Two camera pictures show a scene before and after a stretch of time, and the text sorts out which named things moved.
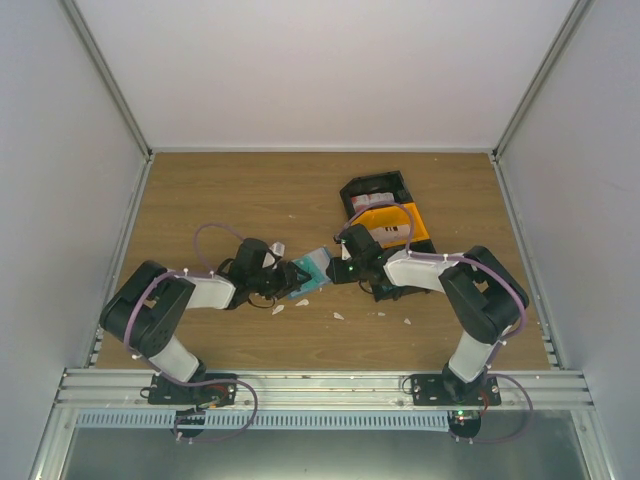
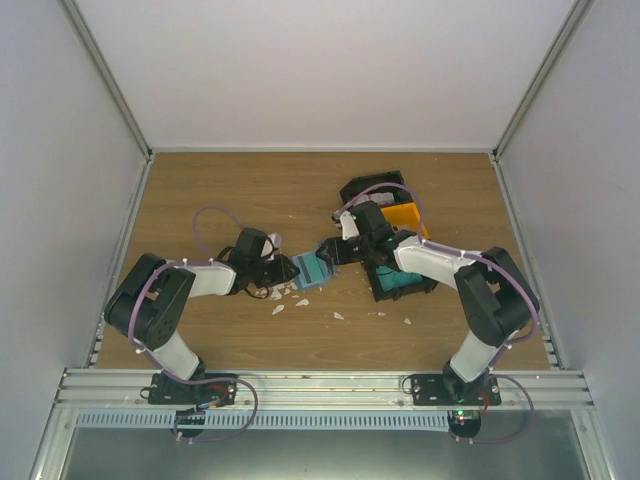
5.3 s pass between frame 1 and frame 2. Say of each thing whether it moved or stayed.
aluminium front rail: stayed
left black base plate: stayed
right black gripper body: moved
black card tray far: stayed
